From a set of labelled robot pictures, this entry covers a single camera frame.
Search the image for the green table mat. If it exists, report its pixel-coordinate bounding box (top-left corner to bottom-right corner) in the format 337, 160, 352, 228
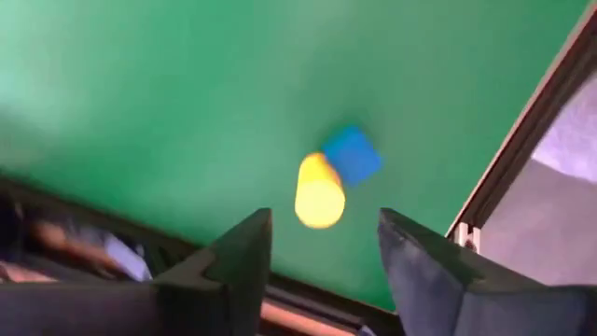
0, 0, 591, 312

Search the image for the blue cube block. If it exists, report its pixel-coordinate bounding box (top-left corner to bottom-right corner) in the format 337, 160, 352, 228
321, 124, 384, 189

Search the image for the yellow cylinder block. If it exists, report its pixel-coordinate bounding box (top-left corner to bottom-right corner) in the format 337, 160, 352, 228
293, 151, 347, 231

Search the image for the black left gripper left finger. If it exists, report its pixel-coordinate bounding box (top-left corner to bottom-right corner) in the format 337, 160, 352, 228
0, 207, 273, 336

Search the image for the silver table edge bracket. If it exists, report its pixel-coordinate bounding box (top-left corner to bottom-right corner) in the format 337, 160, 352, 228
452, 221, 482, 254

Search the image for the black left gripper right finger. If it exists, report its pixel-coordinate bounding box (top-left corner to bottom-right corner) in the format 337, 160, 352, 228
379, 207, 597, 336

